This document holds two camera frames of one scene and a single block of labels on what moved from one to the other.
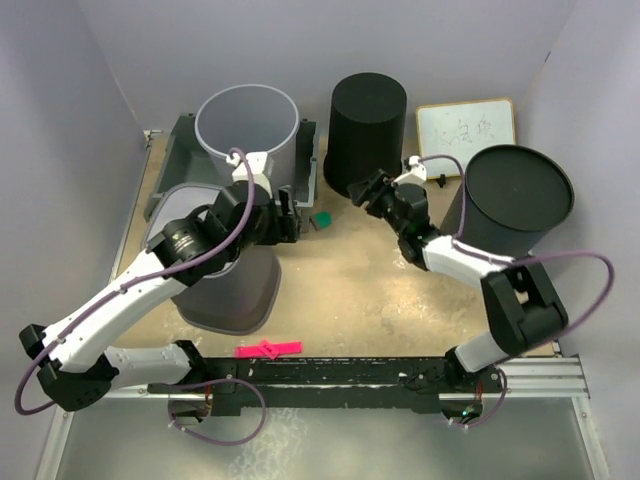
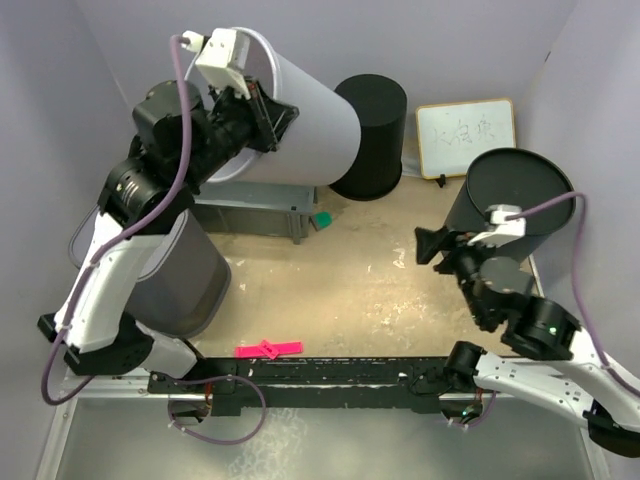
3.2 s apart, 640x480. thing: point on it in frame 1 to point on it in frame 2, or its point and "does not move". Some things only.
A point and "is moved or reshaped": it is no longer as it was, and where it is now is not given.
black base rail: [300, 385] does not move
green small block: [323, 219] does not move
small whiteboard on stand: [459, 130] does not move
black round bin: [366, 129] does not move
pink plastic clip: [267, 349] does not move
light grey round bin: [255, 119] is moved or reshaped
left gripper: [283, 228] to [271, 118]
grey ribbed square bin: [244, 299] is moved or reshaped
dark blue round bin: [514, 195] does not move
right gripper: [361, 192] to [429, 241]
